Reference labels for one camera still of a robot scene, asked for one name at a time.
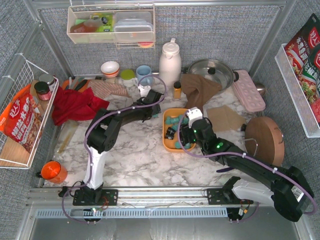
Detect brown cork mat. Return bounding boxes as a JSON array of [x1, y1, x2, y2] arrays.
[[206, 105, 246, 132]]

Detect orange plastic storage basket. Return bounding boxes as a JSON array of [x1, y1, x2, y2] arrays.
[[162, 108, 187, 153]]

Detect teal capsule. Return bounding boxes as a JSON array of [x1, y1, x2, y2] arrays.
[[165, 116, 180, 125]]

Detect black coffee capsule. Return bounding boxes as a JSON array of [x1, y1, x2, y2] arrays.
[[164, 133, 175, 140], [166, 127, 176, 135]]

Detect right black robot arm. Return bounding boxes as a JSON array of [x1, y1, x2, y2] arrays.
[[177, 118, 318, 222]]

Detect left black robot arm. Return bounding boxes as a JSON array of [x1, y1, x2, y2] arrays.
[[79, 89, 164, 192]]

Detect orange spice bottle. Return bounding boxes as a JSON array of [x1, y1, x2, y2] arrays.
[[173, 81, 182, 99]]

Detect blue mug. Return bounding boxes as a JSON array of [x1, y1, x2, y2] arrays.
[[136, 65, 154, 87]]

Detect green lidded white cup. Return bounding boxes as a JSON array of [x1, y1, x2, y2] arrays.
[[120, 69, 138, 88]]

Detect white thermos jug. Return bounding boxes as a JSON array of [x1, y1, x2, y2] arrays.
[[159, 38, 182, 88]]

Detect brown towel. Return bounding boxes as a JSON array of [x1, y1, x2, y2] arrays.
[[180, 73, 222, 112]]

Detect white orange striped bowl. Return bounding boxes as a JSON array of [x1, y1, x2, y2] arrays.
[[100, 61, 120, 78]]

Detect striped beige cloth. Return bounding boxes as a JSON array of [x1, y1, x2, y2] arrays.
[[88, 79, 131, 99]]

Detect pink egg tray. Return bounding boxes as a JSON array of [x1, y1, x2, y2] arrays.
[[231, 70, 266, 113]]

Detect steel pot with lid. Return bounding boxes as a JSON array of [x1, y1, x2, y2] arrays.
[[188, 59, 240, 93]]

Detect round wooden board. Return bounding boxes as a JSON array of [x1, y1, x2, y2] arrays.
[[244, 116, 285, 167]]

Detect clear plastic food containers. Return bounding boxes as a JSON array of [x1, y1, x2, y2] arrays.
[[113, 11, 154, 43]]

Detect red cloth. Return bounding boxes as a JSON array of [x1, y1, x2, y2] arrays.
[[52, 87, 110, 126]]

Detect green drink bottle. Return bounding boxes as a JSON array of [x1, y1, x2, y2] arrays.
[[90, 13, 114, 33]]

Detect silver lidded jar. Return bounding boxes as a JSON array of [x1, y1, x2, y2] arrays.
[[39, 73, 56, 92]]

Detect dark lidded jar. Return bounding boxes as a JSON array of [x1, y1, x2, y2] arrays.
[[34, 81, 52, 101]]

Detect orange cup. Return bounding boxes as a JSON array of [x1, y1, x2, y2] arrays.
[[40, 160, 68, 184]]

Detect red seasoning bags right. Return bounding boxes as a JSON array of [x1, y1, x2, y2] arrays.
[[284, 13, 320, 123]]

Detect red seasoning bag left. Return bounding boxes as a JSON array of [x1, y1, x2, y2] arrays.
[[0, 84, 42, 153]]

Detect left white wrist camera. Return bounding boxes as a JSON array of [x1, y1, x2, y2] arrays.
[[137, 85, 151, 98]]

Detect purple spatula handle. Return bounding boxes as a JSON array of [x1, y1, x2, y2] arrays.
[[216, 167, 233, 173]]

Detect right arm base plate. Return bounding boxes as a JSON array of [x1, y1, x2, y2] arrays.
[[205, 188, 239, 205]]

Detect cream wall storage rack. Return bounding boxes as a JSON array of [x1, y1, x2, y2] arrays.
[[66, 3, 156, 48]]

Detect white wire basket right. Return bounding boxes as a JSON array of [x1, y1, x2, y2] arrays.
[[274, 43, 320, 138]]

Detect white wire basket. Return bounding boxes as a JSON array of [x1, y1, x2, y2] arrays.
[[274, 43, 320, 138], [0, 58, 60, 169]]

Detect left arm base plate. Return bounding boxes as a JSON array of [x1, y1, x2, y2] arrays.
[[72, 189, 119, 206]]

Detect white wire basket left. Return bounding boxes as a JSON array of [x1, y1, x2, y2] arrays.
[[0, 58, 60, 169]]

